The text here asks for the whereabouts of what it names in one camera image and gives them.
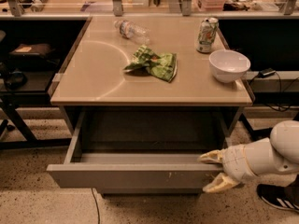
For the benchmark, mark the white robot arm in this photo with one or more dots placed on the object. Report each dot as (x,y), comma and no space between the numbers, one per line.
(278,154)

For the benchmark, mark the clear plastic water bottle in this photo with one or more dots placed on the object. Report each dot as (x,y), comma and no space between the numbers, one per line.
(133,31)

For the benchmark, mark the grey drawer cabinet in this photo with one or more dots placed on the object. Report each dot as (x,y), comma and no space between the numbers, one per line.
(95,78)

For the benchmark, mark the green white soda can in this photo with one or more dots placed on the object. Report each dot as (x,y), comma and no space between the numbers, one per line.
(207,34)

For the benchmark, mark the grey top drawer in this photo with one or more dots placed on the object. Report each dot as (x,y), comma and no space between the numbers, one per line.
(141,151)

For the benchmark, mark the black white sneaker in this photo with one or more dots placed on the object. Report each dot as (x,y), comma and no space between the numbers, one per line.
(276,197)

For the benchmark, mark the black headphones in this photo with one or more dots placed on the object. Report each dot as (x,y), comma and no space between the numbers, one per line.
(15,80)

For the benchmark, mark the white bowl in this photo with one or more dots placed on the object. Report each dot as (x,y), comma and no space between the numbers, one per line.
(228,65)

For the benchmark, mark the black power adapter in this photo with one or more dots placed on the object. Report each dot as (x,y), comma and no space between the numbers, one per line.
(266,73)

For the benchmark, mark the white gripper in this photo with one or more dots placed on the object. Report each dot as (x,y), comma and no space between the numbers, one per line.
(234,164)

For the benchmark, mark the green crumpled chip bag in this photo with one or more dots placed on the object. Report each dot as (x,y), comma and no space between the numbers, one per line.
(162,66)

